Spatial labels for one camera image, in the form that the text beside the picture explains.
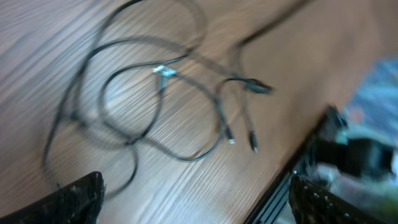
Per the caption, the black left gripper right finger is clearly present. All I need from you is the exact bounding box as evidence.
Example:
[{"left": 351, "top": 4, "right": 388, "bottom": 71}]
[{"left": 289, "top": 175, "right": 389, "bottom": 224}]

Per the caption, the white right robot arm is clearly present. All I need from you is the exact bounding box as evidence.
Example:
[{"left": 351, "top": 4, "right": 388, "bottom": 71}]
[{"left": 308, "top": 133, "right": 397, "bottom": 181}]

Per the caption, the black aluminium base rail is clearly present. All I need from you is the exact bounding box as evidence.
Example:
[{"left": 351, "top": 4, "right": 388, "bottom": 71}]
[{"left": 244, "top": 105, "right": 346, "bottom": 224}]

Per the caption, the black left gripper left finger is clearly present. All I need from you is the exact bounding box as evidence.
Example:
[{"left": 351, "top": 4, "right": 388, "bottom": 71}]
[{"left": 1, "top": 171, "right": 105, "bottom": 224}]

